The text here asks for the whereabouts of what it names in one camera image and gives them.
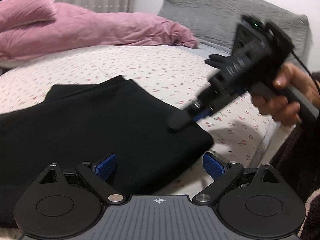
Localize person's right hand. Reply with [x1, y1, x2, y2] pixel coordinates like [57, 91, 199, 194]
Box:
[250, 63, 320, 127]

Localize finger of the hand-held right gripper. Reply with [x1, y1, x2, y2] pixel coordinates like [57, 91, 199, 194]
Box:
[167, 97, 220, 133]

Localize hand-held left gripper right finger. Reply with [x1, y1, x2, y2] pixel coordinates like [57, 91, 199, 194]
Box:
[192, 152, 282, 203]

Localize black cable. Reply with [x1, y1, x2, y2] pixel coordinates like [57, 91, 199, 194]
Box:
[290, 50, 320, 93]

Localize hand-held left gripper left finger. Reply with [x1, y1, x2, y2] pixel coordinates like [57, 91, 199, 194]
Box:
[39, 154, 124, 203]

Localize grey pillow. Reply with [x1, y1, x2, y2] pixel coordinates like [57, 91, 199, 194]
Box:
[157, 0, 310, 63]

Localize pink duvet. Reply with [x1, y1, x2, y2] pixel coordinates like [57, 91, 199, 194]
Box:
[0, 2, 200, 68]

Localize black pants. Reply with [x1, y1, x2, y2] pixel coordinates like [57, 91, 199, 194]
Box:
[0, 75, 214, 228]

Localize white mattress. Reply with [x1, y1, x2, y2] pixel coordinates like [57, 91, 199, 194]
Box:
[255, 122, 290, 165]

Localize dark fuzzy robe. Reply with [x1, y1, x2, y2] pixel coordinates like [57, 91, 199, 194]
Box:
[269, 72, 320, 240]

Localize pink pillow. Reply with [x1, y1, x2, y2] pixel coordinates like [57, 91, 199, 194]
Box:
[0, 0, 57, 32]

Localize cherry print bed sheet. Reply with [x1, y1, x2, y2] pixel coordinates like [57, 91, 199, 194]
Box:
[0, 44, 283, 188]

